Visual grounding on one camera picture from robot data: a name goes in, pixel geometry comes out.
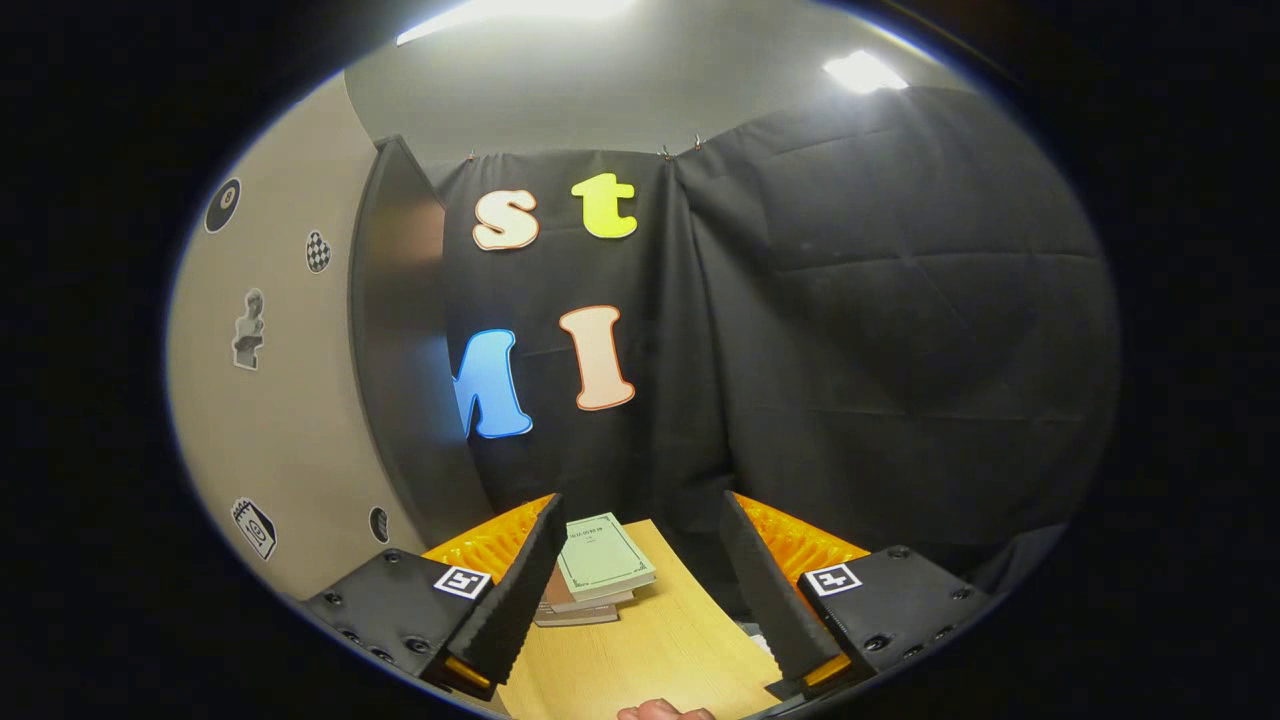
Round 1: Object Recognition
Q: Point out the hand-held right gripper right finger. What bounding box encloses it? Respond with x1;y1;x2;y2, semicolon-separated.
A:
720;490;996;701

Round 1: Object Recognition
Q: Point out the black backdrop cloth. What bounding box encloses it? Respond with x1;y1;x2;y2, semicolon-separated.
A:
435;85;1121;613

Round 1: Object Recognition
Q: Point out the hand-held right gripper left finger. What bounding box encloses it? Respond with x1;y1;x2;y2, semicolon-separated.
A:
305;492;568;701

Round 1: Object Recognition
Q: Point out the long ceiling light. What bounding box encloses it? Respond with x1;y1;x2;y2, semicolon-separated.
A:
394;0;641;47
822;49;910;97

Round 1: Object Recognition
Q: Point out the brown book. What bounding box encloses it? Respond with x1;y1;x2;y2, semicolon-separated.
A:
534;565;621;629

